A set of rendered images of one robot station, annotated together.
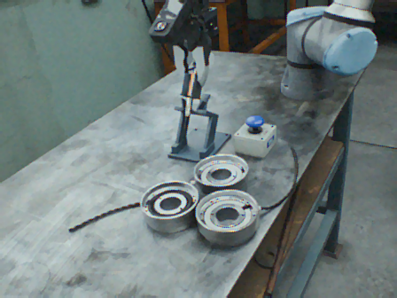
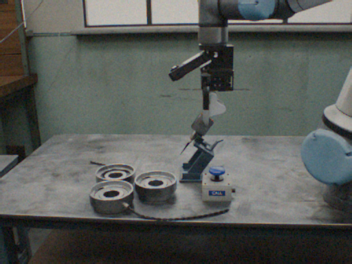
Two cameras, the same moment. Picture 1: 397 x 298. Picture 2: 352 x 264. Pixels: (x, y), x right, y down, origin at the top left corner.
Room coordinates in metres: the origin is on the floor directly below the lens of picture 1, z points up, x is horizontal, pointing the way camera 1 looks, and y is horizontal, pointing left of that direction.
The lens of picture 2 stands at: (0.22, -0.81, 1.24)
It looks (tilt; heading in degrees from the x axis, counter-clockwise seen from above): 18 degrees down; 60
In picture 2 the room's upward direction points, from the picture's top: 1 degrees counter-clockwise
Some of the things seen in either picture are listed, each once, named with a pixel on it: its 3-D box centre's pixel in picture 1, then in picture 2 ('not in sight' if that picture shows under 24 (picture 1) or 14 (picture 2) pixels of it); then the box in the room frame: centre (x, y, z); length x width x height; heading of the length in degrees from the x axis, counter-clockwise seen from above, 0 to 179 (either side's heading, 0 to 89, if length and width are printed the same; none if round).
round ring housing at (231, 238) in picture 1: (228, 218); (111, 196); (0.49, -0.04, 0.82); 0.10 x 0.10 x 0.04
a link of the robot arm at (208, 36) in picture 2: not in sight; (212, 36); (0.79, -0.02, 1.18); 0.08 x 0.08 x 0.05
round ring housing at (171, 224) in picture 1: (171, 207); (115, 178); (0.54, 0.06, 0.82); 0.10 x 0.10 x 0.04
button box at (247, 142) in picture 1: (256, 137); (218, 186); (0.73, -0.13, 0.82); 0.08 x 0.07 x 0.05; 144
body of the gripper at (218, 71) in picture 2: (191, 11); (215, 68); (0.80, -0.03, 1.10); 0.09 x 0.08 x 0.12; 147
